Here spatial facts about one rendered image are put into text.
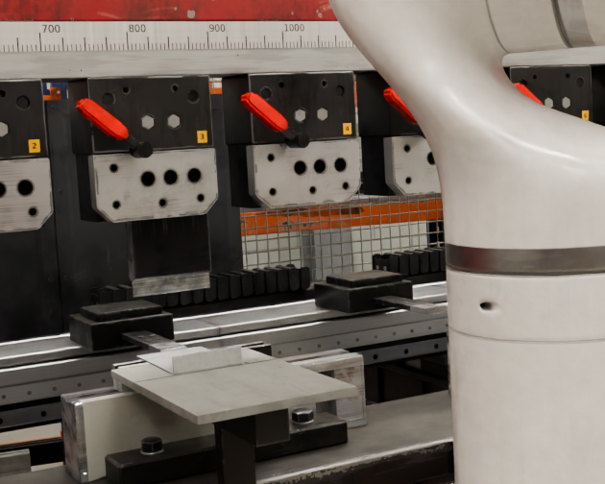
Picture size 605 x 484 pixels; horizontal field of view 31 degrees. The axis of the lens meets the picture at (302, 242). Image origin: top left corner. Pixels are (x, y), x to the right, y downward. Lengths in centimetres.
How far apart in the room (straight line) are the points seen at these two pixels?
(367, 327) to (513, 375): 116
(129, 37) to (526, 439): 80
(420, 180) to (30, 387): 60
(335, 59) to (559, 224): 84
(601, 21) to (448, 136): 10
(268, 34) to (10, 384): 59
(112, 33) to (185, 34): 9
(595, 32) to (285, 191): 79
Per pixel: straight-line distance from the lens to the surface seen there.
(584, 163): 58
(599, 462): 60
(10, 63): 123
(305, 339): 168
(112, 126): 121
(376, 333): 175
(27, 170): 122
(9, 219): 122
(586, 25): 59
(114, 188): 125
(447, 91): 58
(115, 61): 126
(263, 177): 132
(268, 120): 129
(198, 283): 134
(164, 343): 141
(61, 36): 124
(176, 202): 127
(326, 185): 136
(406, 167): 142
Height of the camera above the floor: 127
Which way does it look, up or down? 6 degrees down
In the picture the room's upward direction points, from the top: 3 degrees counter-clockwise
